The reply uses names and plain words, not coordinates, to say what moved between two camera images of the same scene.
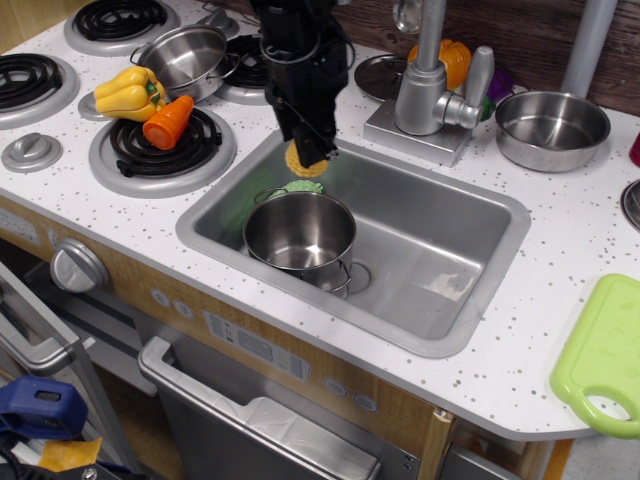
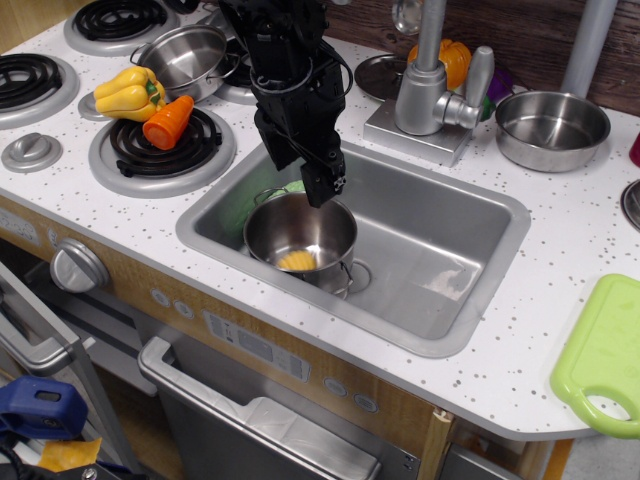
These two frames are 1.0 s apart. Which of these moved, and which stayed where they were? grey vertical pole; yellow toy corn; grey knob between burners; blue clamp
Moved: yellow toy corn
Stayed: grey knob between burners; blue clamp; grey vertical pole
